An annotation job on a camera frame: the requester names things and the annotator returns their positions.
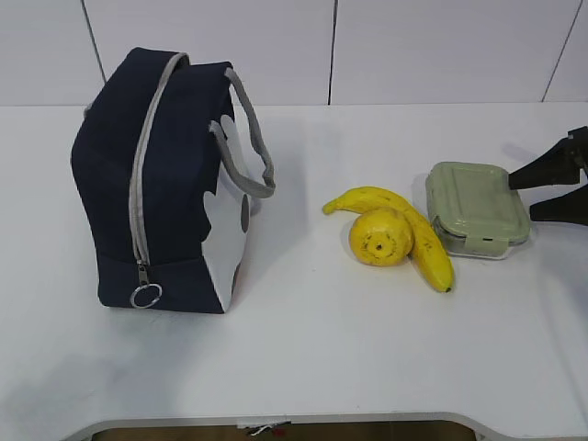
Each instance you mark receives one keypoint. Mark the navy blue lunch bag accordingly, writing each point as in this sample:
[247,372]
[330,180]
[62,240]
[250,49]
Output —
[167,161]

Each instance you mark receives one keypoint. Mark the green lidded glass container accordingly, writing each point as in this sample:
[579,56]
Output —
[473,210]

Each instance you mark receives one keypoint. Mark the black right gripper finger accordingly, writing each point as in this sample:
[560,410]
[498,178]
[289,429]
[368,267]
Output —
[570,208]
[560,165]

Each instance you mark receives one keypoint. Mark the yellow lemon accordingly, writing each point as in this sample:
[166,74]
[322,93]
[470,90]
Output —
[381,237]

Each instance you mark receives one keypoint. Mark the yellow banana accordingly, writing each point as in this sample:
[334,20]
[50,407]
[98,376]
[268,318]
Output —
[428,253]

